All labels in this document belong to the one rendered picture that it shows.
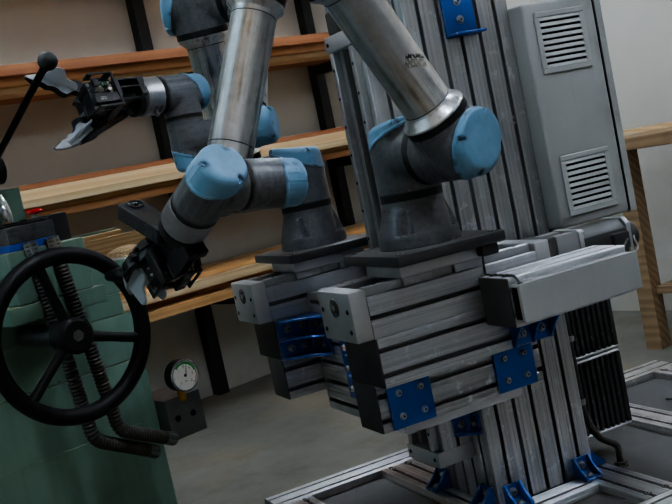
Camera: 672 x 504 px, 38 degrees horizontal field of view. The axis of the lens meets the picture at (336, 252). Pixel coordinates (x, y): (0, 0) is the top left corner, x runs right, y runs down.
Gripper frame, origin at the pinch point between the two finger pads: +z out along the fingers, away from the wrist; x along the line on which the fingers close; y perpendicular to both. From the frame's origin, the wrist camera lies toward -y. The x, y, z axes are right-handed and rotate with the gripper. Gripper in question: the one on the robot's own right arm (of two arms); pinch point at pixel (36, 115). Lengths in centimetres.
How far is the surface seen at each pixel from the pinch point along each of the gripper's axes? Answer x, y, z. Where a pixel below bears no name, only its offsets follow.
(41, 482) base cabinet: 60, -21, 15
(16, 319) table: 35.6, -2.1, 16.7
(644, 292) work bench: 70, -75, -258
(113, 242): 19.1, -22.8, -17.6
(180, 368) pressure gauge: 50, -11, -14
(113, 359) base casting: 44.0, -15.7, -3.8
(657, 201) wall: 34, -88, -322
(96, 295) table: 35.1, -2.0, 1.7
